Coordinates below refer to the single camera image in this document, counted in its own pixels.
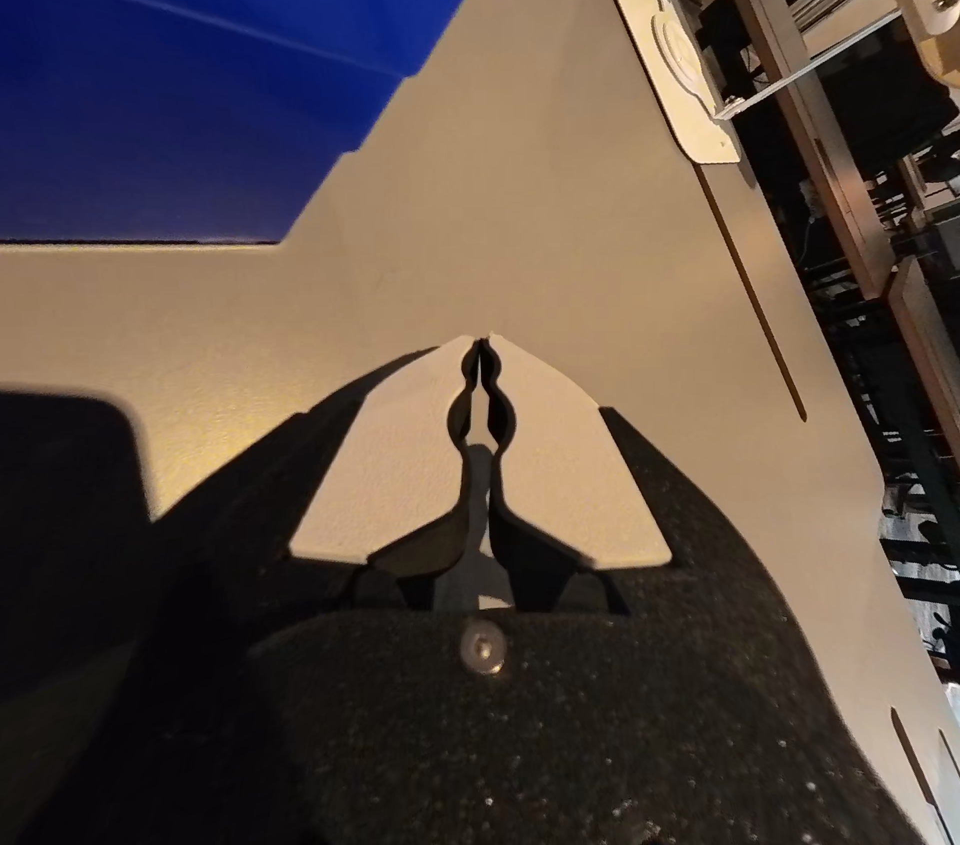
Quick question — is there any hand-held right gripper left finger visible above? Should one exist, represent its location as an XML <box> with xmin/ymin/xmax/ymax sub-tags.
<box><xmin>288</xmin><ymin>336</ymin><xmax>482</xmax><ymax>611</ymax></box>

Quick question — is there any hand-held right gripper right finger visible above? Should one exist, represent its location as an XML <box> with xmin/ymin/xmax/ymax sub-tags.
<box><xmin>480</xmin><ymin>333</ymin><xmax>672</xmax><ymax>611</ymax></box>

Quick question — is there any dark wooden desk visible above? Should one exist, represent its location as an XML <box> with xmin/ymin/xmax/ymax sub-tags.
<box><xmin>716</xmin><ymin>0</ymin><xmax>897</xmax><ymax>300</ymax></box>
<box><xmin>888</xmin><ymin>254</ymin><xmax>960</xmax><ymax>460</ymax></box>

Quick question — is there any blue plastic bin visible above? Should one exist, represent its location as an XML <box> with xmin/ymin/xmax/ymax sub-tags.
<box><xmin>0</xmin><ymin>0</ymin><xmax>531</xmax><ymax>245</ymax></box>

